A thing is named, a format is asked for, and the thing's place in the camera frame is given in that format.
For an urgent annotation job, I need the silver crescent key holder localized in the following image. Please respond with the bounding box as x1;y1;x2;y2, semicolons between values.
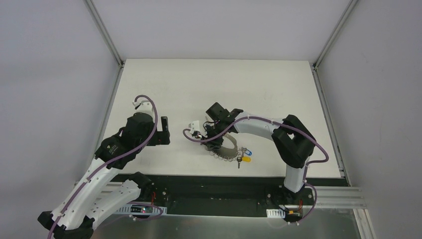
204;133;239;162

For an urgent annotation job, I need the aluminium frame post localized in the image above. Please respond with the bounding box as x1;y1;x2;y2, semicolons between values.
84;0;124;150
311;0;360;186

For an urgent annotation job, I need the left white cable duct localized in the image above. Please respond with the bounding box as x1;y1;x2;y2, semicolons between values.
113;204;167;216

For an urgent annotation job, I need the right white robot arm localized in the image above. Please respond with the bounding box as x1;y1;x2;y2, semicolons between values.
206;102;315;204

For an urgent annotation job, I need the white cable duct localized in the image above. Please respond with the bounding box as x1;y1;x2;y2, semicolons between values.
113;204;167;216
266;209;286;219

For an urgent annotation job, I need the right aluminium frame post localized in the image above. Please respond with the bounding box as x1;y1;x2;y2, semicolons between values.
311;0;360;186

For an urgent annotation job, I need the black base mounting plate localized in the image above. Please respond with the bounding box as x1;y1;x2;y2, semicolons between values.
108;174;316;219

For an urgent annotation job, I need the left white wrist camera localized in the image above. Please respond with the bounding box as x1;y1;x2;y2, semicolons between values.
132;100;154;116

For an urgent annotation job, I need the right white cable duct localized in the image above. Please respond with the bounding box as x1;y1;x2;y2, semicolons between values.
266;209;286;219

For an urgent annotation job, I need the left aluminium frame post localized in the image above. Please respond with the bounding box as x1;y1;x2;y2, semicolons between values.
84;0;124;150

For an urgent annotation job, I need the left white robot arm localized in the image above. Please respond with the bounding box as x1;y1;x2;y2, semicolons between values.
37;113;170;239

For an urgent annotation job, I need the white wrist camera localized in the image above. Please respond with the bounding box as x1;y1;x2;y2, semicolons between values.
188;120;202;135
132;100;154;116

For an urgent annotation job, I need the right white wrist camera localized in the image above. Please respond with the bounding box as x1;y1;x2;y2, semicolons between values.
188;120;202;135

